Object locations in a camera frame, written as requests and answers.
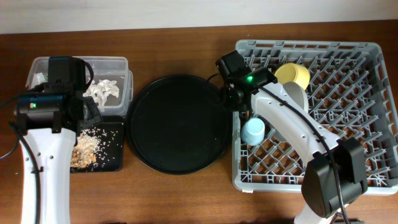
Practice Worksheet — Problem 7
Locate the white tissue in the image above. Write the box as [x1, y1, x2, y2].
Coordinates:
[83, 80, 119, 106]

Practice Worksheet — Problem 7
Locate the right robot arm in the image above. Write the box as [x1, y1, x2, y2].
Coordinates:
[215, 50, 368, 223]

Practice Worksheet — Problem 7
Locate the blue plastic cup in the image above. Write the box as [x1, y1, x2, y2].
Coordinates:
[241, 118, 265, 146]

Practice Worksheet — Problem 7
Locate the black rectangular tray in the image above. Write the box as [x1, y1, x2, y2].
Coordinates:
[70, 115, 126, 173]

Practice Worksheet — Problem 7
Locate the round black serving tray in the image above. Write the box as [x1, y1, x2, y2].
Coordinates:
[126, 75, 232, 175]

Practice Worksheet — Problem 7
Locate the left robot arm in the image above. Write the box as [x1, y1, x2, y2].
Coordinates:
[9, 57, 103, 223]

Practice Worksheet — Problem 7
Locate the grey round plate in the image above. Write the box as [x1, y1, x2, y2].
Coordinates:
[283, 82, 309, 113]

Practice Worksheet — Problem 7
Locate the yellow bowl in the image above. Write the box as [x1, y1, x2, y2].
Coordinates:
[274, 63, 310, 90]

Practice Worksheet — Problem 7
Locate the clear plastic storage bin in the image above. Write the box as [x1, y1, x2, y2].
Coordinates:
[25, 56, 133, 116]

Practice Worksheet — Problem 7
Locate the grey dishwasher rack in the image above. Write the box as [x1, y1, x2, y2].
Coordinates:
[232, 40, 397, 195]

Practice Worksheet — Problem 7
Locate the food scraps and rice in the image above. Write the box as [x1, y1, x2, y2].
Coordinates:
[70, 126, 121, 170]

